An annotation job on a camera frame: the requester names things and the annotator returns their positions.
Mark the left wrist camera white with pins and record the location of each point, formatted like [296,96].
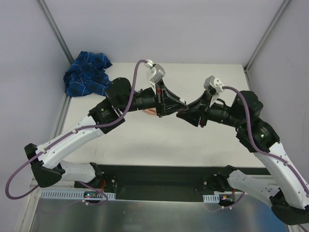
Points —
[155,73]

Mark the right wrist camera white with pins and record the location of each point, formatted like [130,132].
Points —
[214,86]

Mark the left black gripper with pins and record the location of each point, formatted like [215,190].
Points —
[159,100]

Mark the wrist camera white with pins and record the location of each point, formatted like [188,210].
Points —
[214,86]
[155,73]

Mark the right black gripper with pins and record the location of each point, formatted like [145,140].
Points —
[204,109]

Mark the right white cable duct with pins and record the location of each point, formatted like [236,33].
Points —
[215,198]

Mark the white cable duct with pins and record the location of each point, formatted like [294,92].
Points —
[72,195]
[215,198]

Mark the left aluminium frame post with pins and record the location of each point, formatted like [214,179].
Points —
[55,30]

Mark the blue plaid cloth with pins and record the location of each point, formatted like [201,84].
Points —
[87,75]

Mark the right aluminium frame post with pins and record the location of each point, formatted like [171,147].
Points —
[266,35]

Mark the mannequin hand with nails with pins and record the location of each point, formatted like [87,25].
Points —
[151,111]

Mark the aluminium frame post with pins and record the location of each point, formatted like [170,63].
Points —
[55,30]
[266,35]

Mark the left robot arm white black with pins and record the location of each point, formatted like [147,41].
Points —
[47,160]

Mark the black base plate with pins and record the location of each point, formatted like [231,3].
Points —
[161,183]

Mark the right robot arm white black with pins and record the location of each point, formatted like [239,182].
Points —
[289,200]

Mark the left white cable duct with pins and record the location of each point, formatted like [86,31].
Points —
[72,195]

